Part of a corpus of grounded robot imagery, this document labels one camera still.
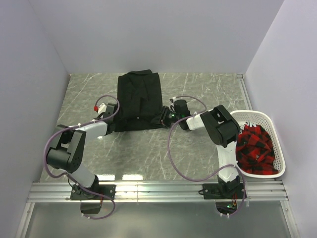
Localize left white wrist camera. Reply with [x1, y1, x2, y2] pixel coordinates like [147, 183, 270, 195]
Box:
[94, 103, 107, 115]

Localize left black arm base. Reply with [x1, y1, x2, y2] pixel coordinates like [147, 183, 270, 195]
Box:
[70, 184, 116, 201]

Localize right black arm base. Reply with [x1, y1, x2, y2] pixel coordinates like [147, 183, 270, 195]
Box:
[198, 183, 247, 200]

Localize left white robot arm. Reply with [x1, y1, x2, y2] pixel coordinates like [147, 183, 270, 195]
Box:
[45, 103, 118, 199]

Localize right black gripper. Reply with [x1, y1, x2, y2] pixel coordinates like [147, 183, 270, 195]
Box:
[151, 106, 182, 128]

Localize red black plaid shirt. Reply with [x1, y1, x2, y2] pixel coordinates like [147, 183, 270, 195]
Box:
[236, 121, 278, 176]

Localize white plastic laundry basket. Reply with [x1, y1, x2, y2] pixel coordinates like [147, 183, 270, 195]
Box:
[231, 110, 286, 179]

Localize aluminium mounting rail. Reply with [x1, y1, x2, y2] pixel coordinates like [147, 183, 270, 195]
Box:
[27, 180, 288, 203]

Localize black long sleeve shirt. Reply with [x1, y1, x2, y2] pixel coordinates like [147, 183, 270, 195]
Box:
[108, 69, 164, 133]

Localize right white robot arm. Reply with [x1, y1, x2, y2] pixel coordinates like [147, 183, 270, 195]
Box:
[159, 98, 240, 198]

